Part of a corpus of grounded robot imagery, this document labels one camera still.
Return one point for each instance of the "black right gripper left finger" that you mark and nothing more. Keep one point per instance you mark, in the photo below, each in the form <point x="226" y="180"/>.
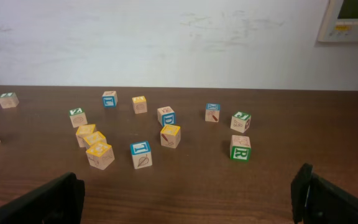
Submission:
<point x="58" y="201"/>

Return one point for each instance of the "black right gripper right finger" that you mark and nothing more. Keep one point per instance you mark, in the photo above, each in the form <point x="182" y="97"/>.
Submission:
<point x="316" y="200"/>

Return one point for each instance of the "yellow block cluster front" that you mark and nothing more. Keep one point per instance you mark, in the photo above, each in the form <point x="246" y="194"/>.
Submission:
<point x="100" y="155"/>

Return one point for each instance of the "yellow block cluster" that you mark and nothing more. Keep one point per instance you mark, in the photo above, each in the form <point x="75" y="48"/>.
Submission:
<point x="93" y="138"/>
<point x="100" y="155"/>
<point x="83" y="131"/>

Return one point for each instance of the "yellow block cluster middle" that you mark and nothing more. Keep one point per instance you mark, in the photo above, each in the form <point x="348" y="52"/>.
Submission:
<point x="93" y="138"/>

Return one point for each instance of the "yellow block cluster back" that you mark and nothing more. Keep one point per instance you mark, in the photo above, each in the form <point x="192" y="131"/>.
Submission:
<point x="83" y="131"/>

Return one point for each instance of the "green Z wooden block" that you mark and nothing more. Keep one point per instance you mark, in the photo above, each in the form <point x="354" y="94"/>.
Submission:
<point x="77" y="117"/>

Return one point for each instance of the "green R block right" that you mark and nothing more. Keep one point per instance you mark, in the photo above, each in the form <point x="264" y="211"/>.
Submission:
<point x="240" y="148"/>

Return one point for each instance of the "blue I leaf block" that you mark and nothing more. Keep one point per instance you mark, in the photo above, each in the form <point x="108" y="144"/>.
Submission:
<point x="141" y="154"/>

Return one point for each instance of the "green J wooden block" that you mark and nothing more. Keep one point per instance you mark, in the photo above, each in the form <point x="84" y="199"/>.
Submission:
<point x="240" y="121"/>

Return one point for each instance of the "blue-sided wooden block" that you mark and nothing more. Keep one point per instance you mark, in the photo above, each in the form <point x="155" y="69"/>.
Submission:
<point x="109" y="99"/>

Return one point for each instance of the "green L wooden block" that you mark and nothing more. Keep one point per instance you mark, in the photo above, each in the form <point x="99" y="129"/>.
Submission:
<point x="8" y="100"/>

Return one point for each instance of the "yellow top block far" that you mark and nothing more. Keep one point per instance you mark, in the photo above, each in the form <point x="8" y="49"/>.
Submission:
<point x="139" y="104"/>

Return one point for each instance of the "yellow block with pencil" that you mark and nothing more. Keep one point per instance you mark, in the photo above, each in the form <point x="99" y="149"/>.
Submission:
<point x="170" y="136"/>

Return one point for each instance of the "blue X wooden block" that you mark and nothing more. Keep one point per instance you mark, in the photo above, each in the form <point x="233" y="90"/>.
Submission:
<point x="212" y="112"/>

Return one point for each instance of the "blue D wooden block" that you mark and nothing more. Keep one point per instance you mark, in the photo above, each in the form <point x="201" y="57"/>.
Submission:
<point x="166" y="115"/>

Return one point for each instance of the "white wall thermostat panel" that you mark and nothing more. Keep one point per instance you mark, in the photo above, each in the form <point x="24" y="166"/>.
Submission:
<point x="340" y="22"/>

